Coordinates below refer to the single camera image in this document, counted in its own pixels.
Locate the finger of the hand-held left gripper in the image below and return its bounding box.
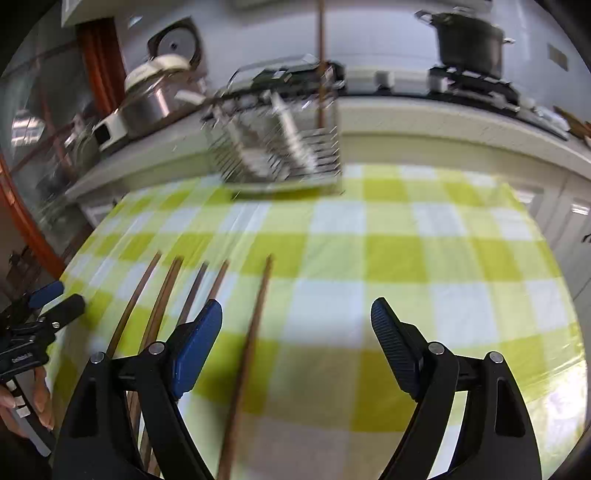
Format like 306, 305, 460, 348
9, 281, 65, 324
34, 294, 87, 329

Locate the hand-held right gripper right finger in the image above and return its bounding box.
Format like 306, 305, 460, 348
370, 296, 542, 480

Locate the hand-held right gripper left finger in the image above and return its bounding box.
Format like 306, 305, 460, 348
53, 298, 223, 480

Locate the metal wire utensil rack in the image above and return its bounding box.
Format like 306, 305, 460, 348
201, 53, 347, 197

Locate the white ceramic spoon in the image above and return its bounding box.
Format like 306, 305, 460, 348
228, 124, 264, 171
272, 92, 319, 169

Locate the person's left hand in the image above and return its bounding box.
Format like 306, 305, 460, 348
0, 369, 55, 437

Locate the yellow-green checked tablecloth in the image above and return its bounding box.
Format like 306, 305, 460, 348
46, 164, 583, 480

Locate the small white appliance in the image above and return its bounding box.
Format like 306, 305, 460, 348
91, 113, 130, 151

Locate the red-brown framed glass door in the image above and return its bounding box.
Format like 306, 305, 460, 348
0, 18, 127, 278

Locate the silver brown rice cooker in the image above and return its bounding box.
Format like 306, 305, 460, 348
117, 18, 208, 139

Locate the speckled white countertop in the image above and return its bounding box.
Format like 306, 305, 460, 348
65, 95, 591, 199

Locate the black glass gas hob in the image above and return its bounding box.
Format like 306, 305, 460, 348
217, 60, 568, 139

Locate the black burner grate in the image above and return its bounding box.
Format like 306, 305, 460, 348
252, 60, 345, 93
427, 65, 520, 109

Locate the white packet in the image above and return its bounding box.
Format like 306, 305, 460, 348
536, 108, 568, 127

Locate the white upper cabinet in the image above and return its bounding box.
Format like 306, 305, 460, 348
60, 0, 116, 26

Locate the brown wicker basket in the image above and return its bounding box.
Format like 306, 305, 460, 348
566, 113, 591, 139

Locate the black stock pot with lid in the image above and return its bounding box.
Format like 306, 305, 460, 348
414, 8, 515, 79

